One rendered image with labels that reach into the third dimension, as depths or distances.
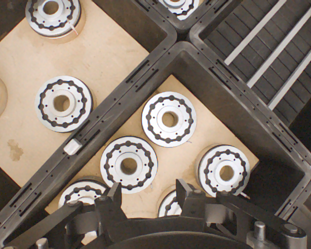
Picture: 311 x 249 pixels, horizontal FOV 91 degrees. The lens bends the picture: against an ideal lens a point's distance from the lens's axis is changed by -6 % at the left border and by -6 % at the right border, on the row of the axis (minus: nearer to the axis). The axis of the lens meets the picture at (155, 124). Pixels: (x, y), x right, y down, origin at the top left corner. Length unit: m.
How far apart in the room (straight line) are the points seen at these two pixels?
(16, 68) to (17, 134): 0.13
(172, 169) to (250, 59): 0.29
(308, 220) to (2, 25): 0.78
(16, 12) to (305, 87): 0.64
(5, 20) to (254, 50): 0.51
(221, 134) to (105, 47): 0.29
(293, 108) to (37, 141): 0.55
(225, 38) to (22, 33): 0.42
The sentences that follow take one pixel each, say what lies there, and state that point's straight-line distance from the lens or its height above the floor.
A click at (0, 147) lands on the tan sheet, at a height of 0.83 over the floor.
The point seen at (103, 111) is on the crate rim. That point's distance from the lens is 0.23.
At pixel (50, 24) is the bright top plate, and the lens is 0.39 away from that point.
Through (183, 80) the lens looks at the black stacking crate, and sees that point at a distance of 0.33.
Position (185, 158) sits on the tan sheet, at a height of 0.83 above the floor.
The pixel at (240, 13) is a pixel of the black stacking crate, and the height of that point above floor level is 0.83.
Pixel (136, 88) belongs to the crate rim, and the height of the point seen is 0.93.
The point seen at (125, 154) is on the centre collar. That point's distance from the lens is 0.29.
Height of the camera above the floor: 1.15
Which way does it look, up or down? 85 degrees down
